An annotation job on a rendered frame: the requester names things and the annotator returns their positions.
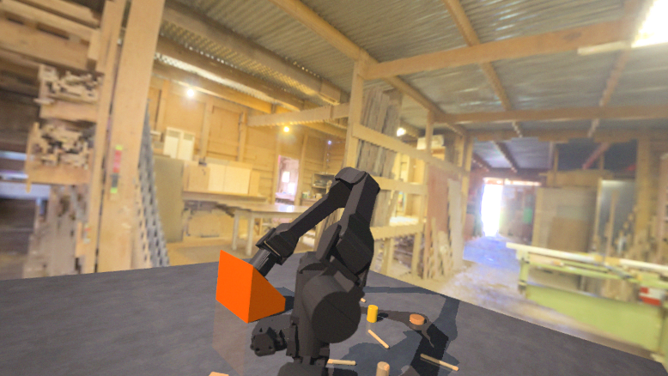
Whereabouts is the orange round disc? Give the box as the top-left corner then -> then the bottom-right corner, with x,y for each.
410,314 -> 424,324

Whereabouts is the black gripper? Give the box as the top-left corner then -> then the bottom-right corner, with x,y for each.
277,304 -> 330,376

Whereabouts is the yellow cylinder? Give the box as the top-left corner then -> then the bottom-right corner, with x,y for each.
367,305 -> 378,323

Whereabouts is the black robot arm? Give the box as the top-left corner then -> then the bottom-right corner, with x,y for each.
248,167 -> 380,357

